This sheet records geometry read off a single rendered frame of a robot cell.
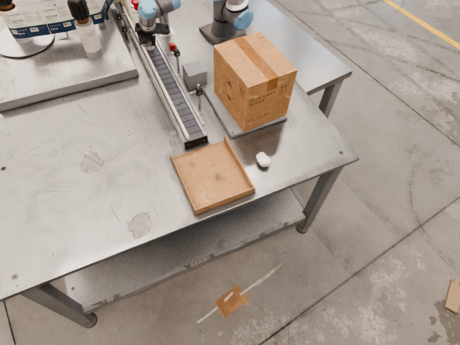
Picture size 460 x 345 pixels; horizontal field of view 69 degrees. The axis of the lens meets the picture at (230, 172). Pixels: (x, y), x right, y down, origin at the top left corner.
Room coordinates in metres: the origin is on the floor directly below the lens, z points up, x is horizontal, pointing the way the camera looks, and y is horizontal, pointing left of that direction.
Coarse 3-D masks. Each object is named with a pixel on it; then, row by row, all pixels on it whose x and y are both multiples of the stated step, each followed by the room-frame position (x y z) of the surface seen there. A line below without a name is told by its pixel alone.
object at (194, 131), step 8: (152, 56) 1.47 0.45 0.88; (160, 56) 1.47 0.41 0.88; (160, 64) 1.41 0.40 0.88; (160, 72) 1.35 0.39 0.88; (168, 72) 1.35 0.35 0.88; (168, 80) 1.29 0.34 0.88; (168, 88) 1.23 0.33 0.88; (176, 88) 1.23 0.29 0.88; (176, 96) 1.18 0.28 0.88; (168, 104) 1.13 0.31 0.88; (176, 104) 1.13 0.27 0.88; (184, 104) 1.13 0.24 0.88; (184, 112) 1.08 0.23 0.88; (184, 120) 1.03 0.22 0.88; (192, 120) 1.03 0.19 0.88; (192, 128) 0.99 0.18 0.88; (200, 128) 0.99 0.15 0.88; (184, 136) 0.94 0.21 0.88; (192, 136) 0.94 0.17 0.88; (200, 136) 0.94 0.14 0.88
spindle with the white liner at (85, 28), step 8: (72, 0) 1.44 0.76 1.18; (80, 0) 1.45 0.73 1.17; (72, 8) 1.42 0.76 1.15; (80, 8) 1.43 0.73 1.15; (80, 16) 1.42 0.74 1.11; (88, 16) 1.45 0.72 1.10; (80, 24) 1.43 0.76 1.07; (88, 24) 1.44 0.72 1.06; (80, 32) 1.42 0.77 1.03; (88, 32) 1.42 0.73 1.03; (96, 32) 1.47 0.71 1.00; (88, 40) 1.42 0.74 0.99; (96, 40) 1.44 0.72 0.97; (88, 48) 1.42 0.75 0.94; (96, 48) 1.43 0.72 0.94; (88, 56) 1.42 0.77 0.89; (96, 56) 1.42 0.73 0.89
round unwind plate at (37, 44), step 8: (0, 32) 1.57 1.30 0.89; (8, 32) 1.57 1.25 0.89; (0, 40) 1.50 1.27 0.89; (8, 40) 1.50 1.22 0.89; (32, 40) 1.52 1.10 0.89; (40, 40) 1.52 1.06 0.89; (48, 40) 1.52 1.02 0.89; (0, 48) 1.44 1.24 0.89; (8, 48) 1.44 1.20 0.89; (16, 48) 1.44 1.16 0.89; (24, 48) 1.45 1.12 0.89; (32, 48) 1.45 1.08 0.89; (40, 48) 1.46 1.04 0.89; (8, 56) 1.38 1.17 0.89; (16, 56) 1.38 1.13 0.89
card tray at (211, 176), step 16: (224, 144) 0.94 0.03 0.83; (176, 160) 0.84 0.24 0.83; (192, 160) 0.84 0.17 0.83; (208, 160) 0.85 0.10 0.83; (224, 160) 0.85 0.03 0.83; (192, 176) 0.76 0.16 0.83; (208, 176) 0.76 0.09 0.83; (224, 176) 0.77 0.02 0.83; (240, 176) 0.78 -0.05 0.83; (192, 192) 0.68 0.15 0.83; (208, 192) 0.68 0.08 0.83; (224, 192) 0.69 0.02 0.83; (240, 192) 0.67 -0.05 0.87; (192, 208) 0.61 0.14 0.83; (208, 208) 0.61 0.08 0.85
